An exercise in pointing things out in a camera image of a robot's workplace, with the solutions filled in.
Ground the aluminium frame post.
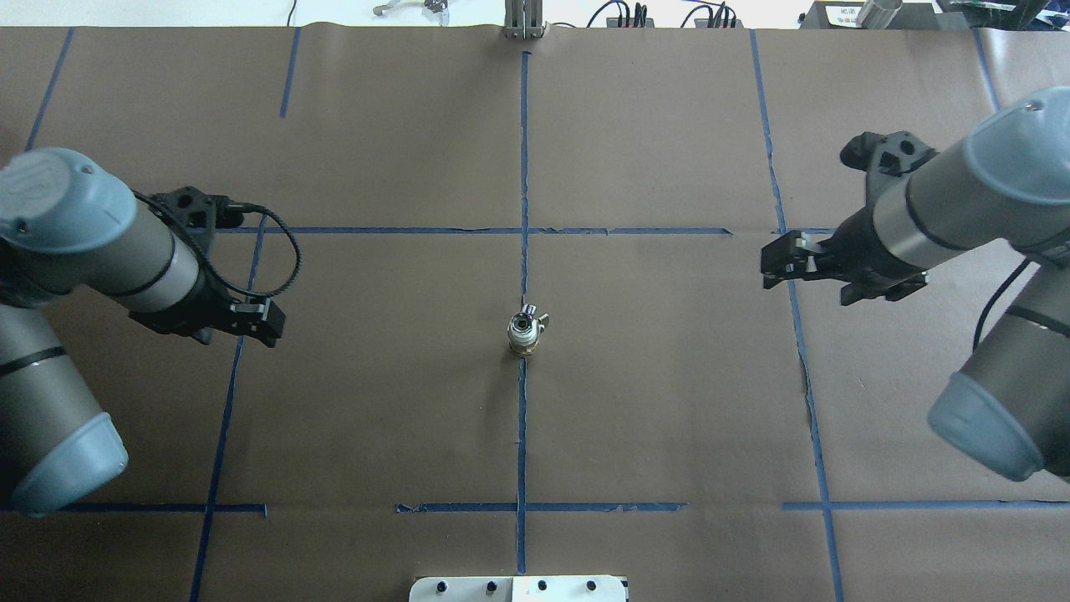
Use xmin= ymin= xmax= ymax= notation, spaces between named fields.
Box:
xmin=503 ymin=0 xmax=547 ymax=38

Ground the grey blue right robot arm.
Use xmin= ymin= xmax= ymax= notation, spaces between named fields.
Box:
xmin=759 ymin=84 xmax=1069 ymax=482

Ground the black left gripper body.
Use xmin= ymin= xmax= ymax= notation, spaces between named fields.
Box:
xmin=129 ymin=272 xmax=243 ymax=345

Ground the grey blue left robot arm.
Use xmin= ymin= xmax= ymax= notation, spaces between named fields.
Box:
xmin=1 ymin=146 xmax=303 ymax=518

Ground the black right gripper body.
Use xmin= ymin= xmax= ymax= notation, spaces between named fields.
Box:
xmin=822 ymin=207 xmax=924 ymax=285

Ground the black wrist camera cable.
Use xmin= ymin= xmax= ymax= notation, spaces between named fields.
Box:
xmin=134 ymin=191 xmax=302 ymax=299

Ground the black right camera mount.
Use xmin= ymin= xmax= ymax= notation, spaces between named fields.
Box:
xmin=839 ymin=130 xmax=941 ymax=207

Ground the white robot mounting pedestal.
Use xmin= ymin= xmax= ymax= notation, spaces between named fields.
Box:
xmin=408 ymin=574 xmax=630 ymax=601

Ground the chrome tee pipe fitting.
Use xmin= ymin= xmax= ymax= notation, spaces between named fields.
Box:
xmin=511 ymin=304 xmax=550 ymax=333

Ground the white brass PPR valve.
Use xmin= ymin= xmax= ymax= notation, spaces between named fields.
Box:
xmin=506 ymin=304 xmax=551 ymax=357

